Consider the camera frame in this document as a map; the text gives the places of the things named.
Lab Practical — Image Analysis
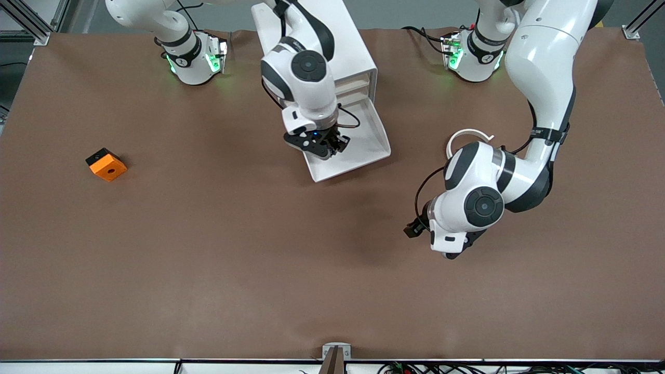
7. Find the brown table mat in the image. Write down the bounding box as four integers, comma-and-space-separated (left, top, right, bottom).
0, 26, 665, 362

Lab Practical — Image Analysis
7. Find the white curved plastic piece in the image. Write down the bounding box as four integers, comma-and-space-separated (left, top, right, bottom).
446, 128, 495, 159

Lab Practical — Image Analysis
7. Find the orange block with black side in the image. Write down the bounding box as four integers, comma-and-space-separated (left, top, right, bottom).
85, 148, 128, 182

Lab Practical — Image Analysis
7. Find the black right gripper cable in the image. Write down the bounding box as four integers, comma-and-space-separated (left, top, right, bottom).
336, 102, 362, 131

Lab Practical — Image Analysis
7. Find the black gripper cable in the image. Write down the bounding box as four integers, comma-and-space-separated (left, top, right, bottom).
336, 102, 362, 131
414, 165, 448, 222

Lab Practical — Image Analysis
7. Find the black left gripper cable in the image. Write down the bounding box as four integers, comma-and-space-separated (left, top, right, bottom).
414, 165, 448, 222

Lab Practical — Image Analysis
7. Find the black arm base cable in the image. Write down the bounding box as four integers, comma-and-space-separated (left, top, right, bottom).
401, 25, 459, 56

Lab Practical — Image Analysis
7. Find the grey metal bracket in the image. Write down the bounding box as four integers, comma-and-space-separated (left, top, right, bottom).
322, 343, 352, 360

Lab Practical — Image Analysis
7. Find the bundle of mixed cables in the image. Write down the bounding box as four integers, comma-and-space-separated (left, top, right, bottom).
378, 362, 665, 374

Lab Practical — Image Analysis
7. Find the aluminium frame profile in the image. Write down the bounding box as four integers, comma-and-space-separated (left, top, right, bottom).
622, 0, 665, 40
0, 0, 71, 46

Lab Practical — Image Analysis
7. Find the white table edge rail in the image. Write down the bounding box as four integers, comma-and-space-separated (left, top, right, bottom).
0, 359, 665, 374

